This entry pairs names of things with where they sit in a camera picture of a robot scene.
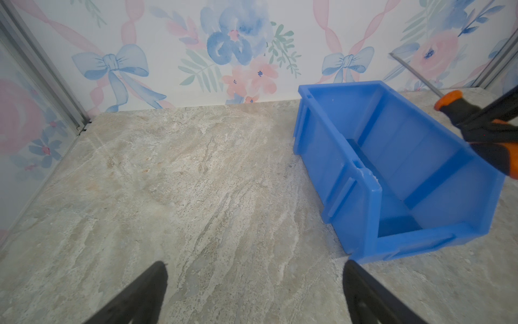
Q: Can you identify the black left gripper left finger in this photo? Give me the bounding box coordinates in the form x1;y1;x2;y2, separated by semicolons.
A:
86;261;168;323

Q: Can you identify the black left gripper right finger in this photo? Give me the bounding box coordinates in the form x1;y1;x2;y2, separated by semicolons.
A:
342;260;425;323

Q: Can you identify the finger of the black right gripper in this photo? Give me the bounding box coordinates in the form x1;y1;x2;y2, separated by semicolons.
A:
461;86;517;143

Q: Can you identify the blue plastic storage bin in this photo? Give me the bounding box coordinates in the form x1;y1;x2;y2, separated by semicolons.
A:
294;81;505;263

